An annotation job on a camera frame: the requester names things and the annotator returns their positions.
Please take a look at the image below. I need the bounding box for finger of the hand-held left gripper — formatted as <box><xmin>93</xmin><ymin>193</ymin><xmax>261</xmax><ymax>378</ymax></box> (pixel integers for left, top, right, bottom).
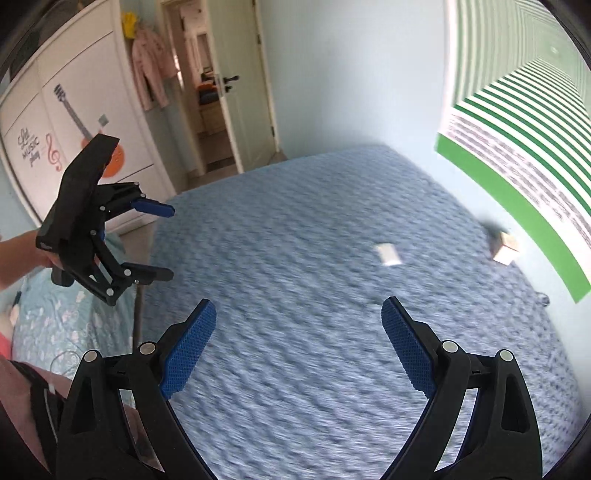
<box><xmin>91</xmin><ymin>181</ymin><xmax>176</xmax><ymax>232</ymax></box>
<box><xmin>59</xmin><ymin>227</ymin><xmax>175</xmax><ymax>307</ymax></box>

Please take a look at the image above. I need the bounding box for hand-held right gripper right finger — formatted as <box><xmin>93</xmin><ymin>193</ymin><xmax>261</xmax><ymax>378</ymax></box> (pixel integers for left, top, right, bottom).
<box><xmin>381</xmin><ymin>296</ymin><xmax>543</xmax><ymax>480</ymax></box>

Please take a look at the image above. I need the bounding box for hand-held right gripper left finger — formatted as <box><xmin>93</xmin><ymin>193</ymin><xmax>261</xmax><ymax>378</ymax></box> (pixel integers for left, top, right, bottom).
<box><xmin>55</xmin><ymin>299</ymin><xmax>218</xmax><ymax>480</ymax></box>

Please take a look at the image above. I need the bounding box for person's left forearm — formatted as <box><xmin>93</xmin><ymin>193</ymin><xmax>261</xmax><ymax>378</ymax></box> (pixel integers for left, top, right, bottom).
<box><xmin>0</xmin><ymin>230</ymin><xmax>55</xmax><ymax>287</ymax></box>

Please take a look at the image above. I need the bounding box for white wardrobe with stickers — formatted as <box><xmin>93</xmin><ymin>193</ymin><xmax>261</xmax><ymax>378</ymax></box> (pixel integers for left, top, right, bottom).
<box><xmin>0</xmin><ymin>0</ymin><xmax>178</xmax><ymax>235</ymax></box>

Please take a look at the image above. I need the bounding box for light blue printed bedsheet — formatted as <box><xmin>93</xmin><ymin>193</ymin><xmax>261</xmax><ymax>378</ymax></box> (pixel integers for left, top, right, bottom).
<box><xmin>0</xmin><ymin>231</ymin><xmax>155</xmax><ymax>381</ymax></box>

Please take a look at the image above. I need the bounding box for wooden cabinet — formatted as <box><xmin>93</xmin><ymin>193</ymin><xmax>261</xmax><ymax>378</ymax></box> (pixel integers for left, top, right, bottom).
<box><xmin>198</xmin><ymin>104</ymin><xmax>230</xmax><ymax>136</ymax></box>

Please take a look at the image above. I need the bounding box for pale green door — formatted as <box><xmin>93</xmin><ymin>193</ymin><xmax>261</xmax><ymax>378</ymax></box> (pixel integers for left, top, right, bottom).
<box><xmin>207</xmin><ymin>0</ymin><xmax>280</xmax><ymax>174</ymax></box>

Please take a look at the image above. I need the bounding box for blue fleece blanket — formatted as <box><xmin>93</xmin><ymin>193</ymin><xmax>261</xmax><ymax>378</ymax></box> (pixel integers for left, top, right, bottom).
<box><xmin>139</xmin><ymin>144</ymin><xmax>583</xmax><ymax>480</ymax></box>

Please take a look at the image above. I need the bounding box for pink jacket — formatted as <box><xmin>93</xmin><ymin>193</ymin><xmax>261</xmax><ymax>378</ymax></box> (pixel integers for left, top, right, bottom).
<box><xmin>130</xmin><ymin>25</ymin><xmax>179</xmax><ymax>112</ymax></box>

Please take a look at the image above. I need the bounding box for small beige box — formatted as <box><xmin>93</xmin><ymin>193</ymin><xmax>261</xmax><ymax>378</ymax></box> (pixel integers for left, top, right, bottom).
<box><xmin>490</xmin><ymin>231</ymin><xmax>520</xmax><ymax>267</ymax></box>

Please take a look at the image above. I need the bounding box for yellow garment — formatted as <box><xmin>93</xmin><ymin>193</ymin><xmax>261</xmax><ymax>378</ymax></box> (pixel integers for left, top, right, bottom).
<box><xmin>121</xmin><ymin>11</ymin><xmax>140</xmax><ymax>41</ymax></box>

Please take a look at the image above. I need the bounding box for person's pink clothing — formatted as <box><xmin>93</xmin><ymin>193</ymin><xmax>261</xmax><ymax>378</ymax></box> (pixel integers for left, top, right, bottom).
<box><xmin>0</xmin><ymin>332</ymin><xmax>155</xmax><ymax>480</ymax></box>

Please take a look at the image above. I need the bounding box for cream door frame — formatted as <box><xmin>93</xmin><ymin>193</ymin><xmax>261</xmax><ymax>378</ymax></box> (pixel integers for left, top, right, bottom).
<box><xmin>159</xmin><ymin>0</ymin><xmax>246</xmax><ymax>180</ymax></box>

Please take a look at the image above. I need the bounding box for black strap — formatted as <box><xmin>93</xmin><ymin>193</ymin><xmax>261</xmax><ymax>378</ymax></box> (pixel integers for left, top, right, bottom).
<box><xmin>9</xmin><ymin>360</ymin><xmax>66</xmax><ymax>474</ymax></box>

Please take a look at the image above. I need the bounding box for green striped wall poster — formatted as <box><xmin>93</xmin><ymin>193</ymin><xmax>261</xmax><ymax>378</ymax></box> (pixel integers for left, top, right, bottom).
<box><xmin>434</xmin><ymin>0</ymin><xmax>591</xmax><ymax>304</ymax></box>

